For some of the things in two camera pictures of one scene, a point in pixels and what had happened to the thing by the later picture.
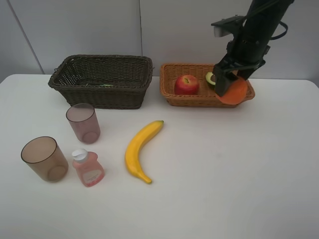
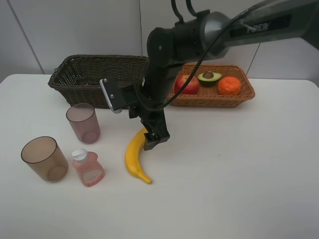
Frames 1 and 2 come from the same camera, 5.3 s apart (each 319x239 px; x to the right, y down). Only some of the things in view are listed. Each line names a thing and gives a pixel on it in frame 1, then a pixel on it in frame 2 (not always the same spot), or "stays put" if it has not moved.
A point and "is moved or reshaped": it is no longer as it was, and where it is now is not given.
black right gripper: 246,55 -> 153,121
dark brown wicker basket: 105,81 stays put
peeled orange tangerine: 236,92 is moved or reshaped
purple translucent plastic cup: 83,120 stays put
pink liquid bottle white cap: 87,167 stays put
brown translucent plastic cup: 42,154 stays put
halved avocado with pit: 210,78 is moved or reshaped
